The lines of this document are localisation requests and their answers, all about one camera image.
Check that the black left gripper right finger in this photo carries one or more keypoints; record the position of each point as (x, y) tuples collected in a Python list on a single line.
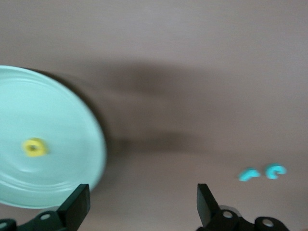
[(207, 208)]

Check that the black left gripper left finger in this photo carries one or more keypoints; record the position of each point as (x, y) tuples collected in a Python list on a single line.
[(77, 207)]

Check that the yellow foam letter a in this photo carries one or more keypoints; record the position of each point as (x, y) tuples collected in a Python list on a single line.
[(27, 150)]

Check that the brown table cover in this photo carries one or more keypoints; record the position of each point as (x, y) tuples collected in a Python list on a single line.
[(180, 48)]

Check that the teal foam letter r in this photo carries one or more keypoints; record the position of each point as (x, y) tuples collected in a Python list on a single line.
[(246, 175)]

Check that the pale green round plate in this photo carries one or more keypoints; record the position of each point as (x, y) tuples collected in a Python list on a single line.
[(48, 108)]

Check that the teal foam letter c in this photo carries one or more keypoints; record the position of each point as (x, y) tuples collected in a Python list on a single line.
[(269, 174)]

